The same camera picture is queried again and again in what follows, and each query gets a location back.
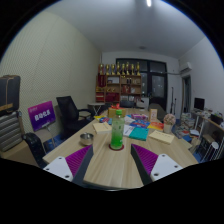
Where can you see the blue printed book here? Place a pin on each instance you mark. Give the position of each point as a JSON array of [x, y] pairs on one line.
[[140, 123]]

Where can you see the pale yellow book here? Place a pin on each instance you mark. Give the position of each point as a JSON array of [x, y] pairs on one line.
[[161, 137], [102, 127]]

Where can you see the small standing card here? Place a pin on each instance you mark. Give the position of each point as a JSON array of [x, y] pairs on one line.
[[153, 115]]

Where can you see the teal book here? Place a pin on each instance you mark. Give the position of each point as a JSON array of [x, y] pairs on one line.
[[138, 133]]

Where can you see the black mesh chair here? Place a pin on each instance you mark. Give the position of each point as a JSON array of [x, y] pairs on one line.
[[32, 146]]

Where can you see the black framed glass door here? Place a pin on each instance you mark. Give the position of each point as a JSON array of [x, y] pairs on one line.
[[156, 86]]

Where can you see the blue and yellow book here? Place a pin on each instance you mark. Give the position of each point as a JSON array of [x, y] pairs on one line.
[[103, 119]]

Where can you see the white round stool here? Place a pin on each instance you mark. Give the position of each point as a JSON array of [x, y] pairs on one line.
[[213, 146]]

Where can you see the wooden shelf unit with trophies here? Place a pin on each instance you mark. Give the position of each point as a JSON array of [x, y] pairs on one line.
[[116, 86]]

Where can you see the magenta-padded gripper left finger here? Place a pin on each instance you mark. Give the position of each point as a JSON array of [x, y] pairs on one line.
[[57, 166]]

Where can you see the stacked books pile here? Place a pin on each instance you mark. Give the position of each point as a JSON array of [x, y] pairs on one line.
[[185, 124]]

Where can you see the white book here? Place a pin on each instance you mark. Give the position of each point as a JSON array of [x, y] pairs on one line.
[[128, 130]]

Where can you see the black computer monitor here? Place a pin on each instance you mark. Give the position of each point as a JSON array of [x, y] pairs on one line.
[[199, 103]]

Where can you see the yellow gift box, red ribbon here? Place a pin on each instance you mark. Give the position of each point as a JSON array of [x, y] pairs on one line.
[[113, 112]]

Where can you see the green drink bottle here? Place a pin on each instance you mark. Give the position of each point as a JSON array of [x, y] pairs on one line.
[[117, 133]]

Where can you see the black office chair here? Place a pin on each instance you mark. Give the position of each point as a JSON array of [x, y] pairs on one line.
[[68, 111]]

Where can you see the orange book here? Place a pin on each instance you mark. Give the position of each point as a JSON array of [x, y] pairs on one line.
[[155, 126]]

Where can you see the pink flowers in white pot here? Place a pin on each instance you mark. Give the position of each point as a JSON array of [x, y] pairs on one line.
[[169, 119]]

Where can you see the cluttered side desk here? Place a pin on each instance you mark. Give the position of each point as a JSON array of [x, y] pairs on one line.
[[213, 125]]

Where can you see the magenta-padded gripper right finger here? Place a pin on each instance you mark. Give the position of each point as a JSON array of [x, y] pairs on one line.
[[163, 165]]

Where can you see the black suitcase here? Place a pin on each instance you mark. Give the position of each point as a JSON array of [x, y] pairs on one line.
[[10, 93]]

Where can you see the small steel cup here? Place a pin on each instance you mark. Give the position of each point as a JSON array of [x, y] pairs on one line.
[[86, 139]]

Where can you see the purple sign board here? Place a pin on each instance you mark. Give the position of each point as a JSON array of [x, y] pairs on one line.
[[41, 115]]

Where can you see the pink printed box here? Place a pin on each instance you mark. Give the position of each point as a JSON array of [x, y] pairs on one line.
[[140, 117]]

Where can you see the black tripod stand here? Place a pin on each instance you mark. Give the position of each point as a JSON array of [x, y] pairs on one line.
[[172, 100]]

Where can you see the white air conditioner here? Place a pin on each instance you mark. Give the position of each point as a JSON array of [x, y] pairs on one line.
[[186, 68]]

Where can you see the grey striped case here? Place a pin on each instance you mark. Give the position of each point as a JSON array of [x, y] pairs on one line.
[[10, 131]]

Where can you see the small white round table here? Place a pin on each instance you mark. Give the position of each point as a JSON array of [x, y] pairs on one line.
[[96, 104]]

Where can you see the ceiling tube light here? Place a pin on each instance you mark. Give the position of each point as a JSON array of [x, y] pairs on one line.
[[148, 3]]

